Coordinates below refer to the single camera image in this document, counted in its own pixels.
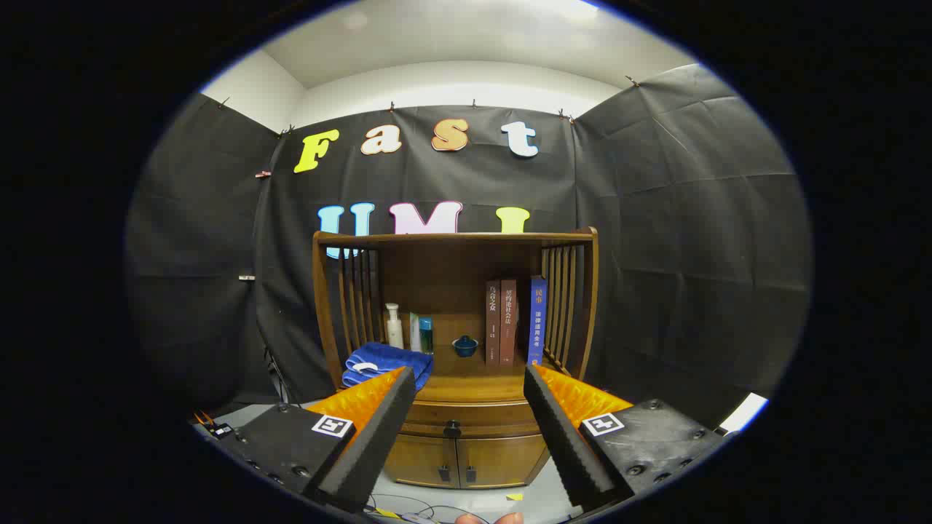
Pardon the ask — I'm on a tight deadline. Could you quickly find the reddish brown book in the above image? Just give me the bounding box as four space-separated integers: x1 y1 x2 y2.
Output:
500 279 518 367

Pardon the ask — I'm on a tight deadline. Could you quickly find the blue folded towel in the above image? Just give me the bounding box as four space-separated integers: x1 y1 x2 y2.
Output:
342 342 434 390

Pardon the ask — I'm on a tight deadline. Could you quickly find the wooden countertop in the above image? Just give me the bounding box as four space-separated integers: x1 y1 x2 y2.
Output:
414 348 572 403

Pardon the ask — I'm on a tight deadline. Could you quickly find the wooden cabinet door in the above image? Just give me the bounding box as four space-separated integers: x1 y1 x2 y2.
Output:
457 434 549 487
384 434 459 488

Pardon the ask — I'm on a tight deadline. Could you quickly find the black floor cable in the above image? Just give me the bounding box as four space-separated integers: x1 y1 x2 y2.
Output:
368 493 467 522

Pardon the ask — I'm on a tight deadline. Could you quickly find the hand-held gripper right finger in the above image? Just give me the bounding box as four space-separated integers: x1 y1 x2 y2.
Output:
523 364 729 514

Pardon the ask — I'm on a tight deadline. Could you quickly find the blue book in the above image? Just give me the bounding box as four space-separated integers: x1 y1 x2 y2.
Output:
527 275 548 366

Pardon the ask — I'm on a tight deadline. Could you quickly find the wooden drawer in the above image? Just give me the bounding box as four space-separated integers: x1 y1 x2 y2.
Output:
400 399 543 439

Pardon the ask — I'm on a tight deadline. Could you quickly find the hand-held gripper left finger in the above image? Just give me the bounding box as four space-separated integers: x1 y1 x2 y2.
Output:
218 366 417 514

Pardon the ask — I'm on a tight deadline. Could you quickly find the dark brown book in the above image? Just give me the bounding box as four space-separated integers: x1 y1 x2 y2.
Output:
486 280 502 366

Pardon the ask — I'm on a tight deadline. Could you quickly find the wooden cabinet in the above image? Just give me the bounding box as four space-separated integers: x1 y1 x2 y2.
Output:
312 226 599 490

